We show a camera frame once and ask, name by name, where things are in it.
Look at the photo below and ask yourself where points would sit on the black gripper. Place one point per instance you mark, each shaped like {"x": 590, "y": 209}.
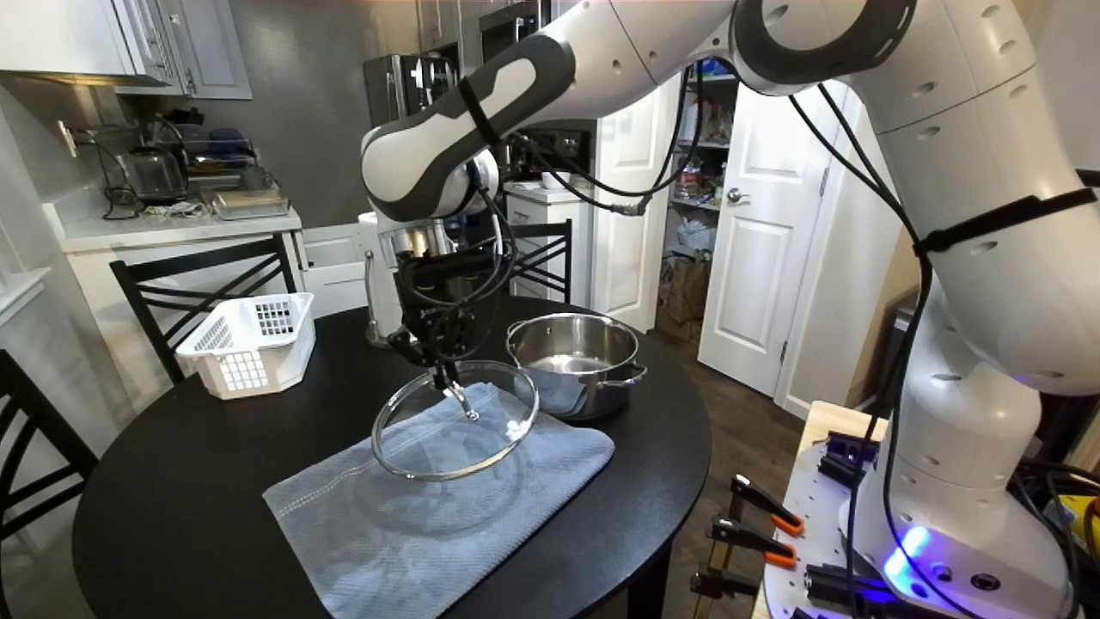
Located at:
{"x": 440, "y": 305}

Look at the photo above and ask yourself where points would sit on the glass pot lid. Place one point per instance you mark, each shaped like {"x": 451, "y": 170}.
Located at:
{"x": 503, "y": 447}

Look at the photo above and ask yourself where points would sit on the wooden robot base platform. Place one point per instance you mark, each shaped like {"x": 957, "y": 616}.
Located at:
{"x": 829, "y": 423}

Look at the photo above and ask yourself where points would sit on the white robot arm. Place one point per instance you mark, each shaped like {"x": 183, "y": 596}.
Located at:
{"x": 985, "y": 228}

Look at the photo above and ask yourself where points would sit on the stainless steel pot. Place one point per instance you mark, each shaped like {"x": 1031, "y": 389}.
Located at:
{"x": 587, "y": 389}

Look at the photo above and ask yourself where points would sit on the blue towel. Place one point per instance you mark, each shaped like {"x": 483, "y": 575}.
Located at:
{"x": 379, "y": 537}

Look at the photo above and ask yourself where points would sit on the black wooden chair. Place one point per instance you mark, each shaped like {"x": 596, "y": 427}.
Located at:
{"x": 537, "y": 260}
{"x": 195, "y": 269}
{"x": 47, "y": 447}

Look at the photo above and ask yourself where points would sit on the white plastic basket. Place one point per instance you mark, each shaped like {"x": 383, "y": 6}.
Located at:
{"x": 244, "y": 354}

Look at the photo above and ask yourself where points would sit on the white panel door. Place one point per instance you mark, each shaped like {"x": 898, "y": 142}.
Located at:
{"x": 766, "y": 228}
{"x": 631, "y": 228}

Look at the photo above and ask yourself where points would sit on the white kitchen counter cabinet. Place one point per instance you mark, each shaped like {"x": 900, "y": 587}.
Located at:
{"x": 174, "y": 232}

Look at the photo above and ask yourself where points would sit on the pantry shelves with goods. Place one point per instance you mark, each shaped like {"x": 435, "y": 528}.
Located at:
{"x": 693, "y": 182}

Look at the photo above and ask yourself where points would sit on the orange black clamp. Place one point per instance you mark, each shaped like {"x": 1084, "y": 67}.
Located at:
{"x": 761, "y": 503}
{"x": 749, "y": 537}

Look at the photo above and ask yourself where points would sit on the black coffee maker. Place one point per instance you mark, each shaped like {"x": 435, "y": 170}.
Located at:
{"x": 148, "y": 177}

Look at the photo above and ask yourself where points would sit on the white upper cabinet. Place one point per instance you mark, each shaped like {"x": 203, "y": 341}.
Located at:
{"x": 116, "y": 40}

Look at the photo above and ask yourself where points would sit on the white wall outlet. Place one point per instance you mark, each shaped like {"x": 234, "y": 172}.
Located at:
{"x": 67, "y": 138}

